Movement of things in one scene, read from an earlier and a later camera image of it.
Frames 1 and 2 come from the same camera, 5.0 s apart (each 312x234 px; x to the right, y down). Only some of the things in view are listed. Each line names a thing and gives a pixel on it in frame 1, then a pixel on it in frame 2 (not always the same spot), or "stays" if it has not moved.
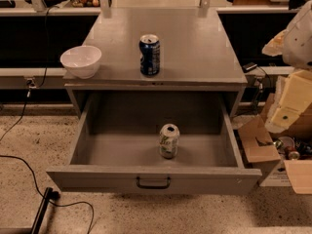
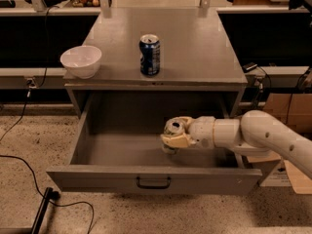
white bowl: x=81 y=60 stays
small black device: x=249 y=66 stays
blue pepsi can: x=150 y=55 stays
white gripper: x=300 y=44 -> x=202 y=131
